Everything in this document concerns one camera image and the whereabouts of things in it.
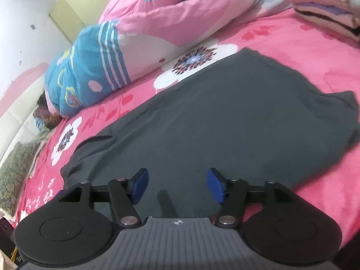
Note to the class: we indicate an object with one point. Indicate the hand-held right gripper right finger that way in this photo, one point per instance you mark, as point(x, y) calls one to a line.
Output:
point(215, 185)

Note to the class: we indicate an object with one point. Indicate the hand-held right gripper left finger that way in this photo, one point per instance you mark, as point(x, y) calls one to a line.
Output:
point(140, 185)

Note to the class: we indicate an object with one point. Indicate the dark grey pants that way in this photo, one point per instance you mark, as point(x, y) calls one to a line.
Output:
point(211, 118)

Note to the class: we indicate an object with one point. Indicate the blue white cloth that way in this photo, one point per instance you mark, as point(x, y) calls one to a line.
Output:
point(38, 123)

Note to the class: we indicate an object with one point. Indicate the green patterned pillow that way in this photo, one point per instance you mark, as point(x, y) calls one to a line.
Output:
point(17, 174)

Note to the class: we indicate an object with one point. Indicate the pink white bed headboard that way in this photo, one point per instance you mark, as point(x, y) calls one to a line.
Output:
point(17, 112)

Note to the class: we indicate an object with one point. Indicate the pink floral bed sheet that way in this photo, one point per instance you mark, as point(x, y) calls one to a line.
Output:
point(295, 47)

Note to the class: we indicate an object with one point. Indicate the blue pink floral quilt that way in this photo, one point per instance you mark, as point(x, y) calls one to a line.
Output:
point(168, 19)

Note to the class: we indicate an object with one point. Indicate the cream wardrobe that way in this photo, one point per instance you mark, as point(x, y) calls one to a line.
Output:
point(81, 8)

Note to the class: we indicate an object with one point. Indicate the purple black striped garment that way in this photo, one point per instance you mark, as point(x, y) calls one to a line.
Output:
point(329, 17)

